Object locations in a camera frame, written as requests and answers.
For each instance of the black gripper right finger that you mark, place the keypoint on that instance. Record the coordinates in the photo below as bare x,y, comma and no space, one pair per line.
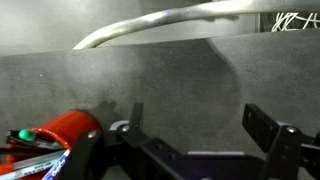
263,130

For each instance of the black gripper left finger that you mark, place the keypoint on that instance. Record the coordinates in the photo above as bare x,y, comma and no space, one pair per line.
136,133

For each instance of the black lid marker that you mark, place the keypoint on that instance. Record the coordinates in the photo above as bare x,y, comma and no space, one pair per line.
11,135

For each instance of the green lid marker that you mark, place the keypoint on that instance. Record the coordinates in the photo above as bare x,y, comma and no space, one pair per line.
27,134

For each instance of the white grey marker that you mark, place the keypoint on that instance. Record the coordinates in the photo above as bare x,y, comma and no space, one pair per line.
30,166

